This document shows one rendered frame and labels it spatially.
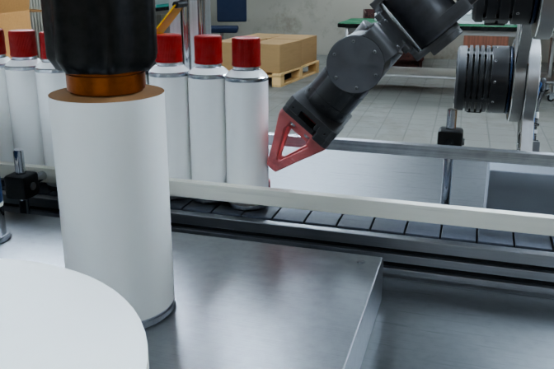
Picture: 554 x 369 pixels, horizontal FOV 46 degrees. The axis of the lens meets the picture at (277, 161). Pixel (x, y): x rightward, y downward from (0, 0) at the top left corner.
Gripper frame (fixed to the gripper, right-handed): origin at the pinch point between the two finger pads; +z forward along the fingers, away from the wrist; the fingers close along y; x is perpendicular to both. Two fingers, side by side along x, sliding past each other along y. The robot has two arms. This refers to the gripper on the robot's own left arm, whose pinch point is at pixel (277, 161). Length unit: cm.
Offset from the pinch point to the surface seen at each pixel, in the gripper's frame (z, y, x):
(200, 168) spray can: 6.5, 2.2, -6.5
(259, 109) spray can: -4.3, 2.1, -5.4
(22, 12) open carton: 79, -134, -112
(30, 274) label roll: -9, 50, -3
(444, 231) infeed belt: -8.2, 2.8, 19.4
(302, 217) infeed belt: 1.9, 2.9, 6.7
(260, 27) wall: 218, -861, -187
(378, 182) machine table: 2.8, -28.2, 13.5
